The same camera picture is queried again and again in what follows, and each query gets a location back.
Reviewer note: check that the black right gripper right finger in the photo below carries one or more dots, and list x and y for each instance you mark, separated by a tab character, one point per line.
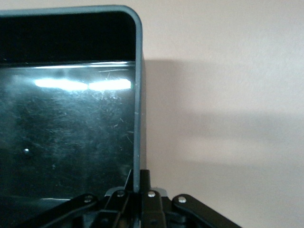
166	213

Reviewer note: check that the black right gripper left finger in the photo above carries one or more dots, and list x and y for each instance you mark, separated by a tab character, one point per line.
111	209

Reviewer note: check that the black rectangular plastic tray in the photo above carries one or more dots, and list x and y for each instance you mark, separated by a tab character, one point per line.
71	118

